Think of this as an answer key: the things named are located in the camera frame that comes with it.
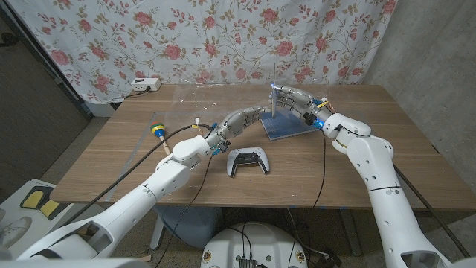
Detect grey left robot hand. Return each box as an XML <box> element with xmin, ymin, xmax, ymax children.
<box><xmin>206</xmin><ymin>106</ymin><xmax>268</xmax><ymax>150</ymax></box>

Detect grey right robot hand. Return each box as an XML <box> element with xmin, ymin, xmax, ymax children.
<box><xmin>268</xmin><ymin>83</ymin><xmax>334</xmax><ymax>127</ymax></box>

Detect yellow grey handled scissors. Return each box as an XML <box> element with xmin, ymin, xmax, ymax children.
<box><xmin>270</xmin><ymin>62</ymin><xmax>279</xmax><ymax>119</ymax></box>

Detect blue notebook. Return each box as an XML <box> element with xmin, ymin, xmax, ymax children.
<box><xmin>260</xmin><ymin>109</ymin><xmax>318</xmax><ymax>141</ymax></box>

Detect clear cling film sheet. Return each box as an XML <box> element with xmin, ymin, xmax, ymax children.
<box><xmin>163</xmin><ymin>83</ymin><xmax>329</xmax><ymax>128</ymax></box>

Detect white black game controller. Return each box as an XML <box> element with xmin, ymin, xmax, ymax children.
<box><xmin>226</xmin><ymin>147</ymin><xmax>271</xmax><ymax>178</ymax></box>

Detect colourful striped wooden maraca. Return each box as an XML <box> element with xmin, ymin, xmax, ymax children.
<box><xmin>149</xmin><ymin>121</ymin><xmax>173</xmax><ymax>156</ymax></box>

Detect floral print backdrop cloth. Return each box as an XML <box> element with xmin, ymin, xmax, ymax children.
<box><xmin>7</xmin><ymin>0</ymin><xmax>399</xmax><ymax>105</ymax></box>

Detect white power strip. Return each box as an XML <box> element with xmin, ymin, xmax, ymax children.
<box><xmin>130</xmin><ymin>77</ymin><xmax>162</xmax><ymax>92</ymax></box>

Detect grey blue round stool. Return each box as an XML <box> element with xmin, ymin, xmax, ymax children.
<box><xmin>153</xmin><ymin>205</ymin><xmax>224</xmax><ymax>249</ymax></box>

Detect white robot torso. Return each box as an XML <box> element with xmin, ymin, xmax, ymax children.
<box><xmin>200</xmin><ymin>222</ymin><xmax>309</xmax><ymax>268</ymax></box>

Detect white table leg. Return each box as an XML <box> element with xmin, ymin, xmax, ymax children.
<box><xmin>149</xmin><ymin>214</ymin><xmax>167</xmax><ymax>250</ymax></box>

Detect grey table leg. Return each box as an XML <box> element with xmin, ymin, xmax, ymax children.
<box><xmin>338</xmin><ymin>208</ymin><xmax>362</xmax><ymax>257</ymax></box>

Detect black floor power adapter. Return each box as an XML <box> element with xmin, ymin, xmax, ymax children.
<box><xmin>315</xmin><ymin>252</ymin><xmax>343</xmax><ymax>268</ymax></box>

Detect white mat yellow footprints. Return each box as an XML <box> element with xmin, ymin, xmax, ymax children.
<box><xmin>0</xmin><ymin>178</ymin><xmax>77</xmax><ymax>261</ymax></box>

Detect white sneaker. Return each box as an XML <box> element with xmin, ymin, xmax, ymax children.
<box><xmin>0</xmin><ymin>216</ymin><xmax>33</xmax><ymax>255</ymax></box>

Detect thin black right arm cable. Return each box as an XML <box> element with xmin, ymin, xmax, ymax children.
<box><xmin>311</xmin><ymin>133</ymin><xmax>328</xmax><ymax>209</ymax></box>

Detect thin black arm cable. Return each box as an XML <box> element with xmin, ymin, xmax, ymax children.
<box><xmin>153</xmin><ymin>153</ymin><xmax>215</xmax><ymax>268</ymax></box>
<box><xmin>311</xmin><ymin>133</ymin><xmax>328</xmax><ymax>209</ymax></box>

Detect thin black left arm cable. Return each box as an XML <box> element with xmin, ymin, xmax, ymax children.
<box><xmin>153</xmin><ymin>153</ymin><xmax>215</xmax><ymax>268</ymax></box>

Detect black power strip cord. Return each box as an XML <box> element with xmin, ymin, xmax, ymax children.
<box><xmin>122</xmin><ymin>87</ymin><xmax>152</xmax><ymax>101</ymax></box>

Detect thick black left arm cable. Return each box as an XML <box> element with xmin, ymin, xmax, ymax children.
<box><xmin>60</xmin><ymin>124</ymin><xmax>217</xmax><ymax>229</ymax></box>

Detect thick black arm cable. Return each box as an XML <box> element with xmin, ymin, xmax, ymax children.
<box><xmin>391</xmin><ymin>163</ymin><xmax>472</xmax><ymax>258</ymax></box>
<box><xmin>60</xmin><ymin>124</ymin><xmax>217</xmax><ymax>229</ymax></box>

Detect white floor cable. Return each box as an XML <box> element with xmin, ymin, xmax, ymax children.
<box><xmin>285</xmin><ymin>208</ymin><xmax>331</xmax><ymax>258</ymax></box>

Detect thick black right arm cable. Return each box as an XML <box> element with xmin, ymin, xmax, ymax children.
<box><xmin>391</xmin><ymin>163</ymin><xmax>472</xmax><ymax>258</ymax></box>

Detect black door frame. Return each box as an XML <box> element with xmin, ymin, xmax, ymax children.
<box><xmin>0</xmin><ymin>3</ymin><xmax>94</xmax><ymax>121</ymax></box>

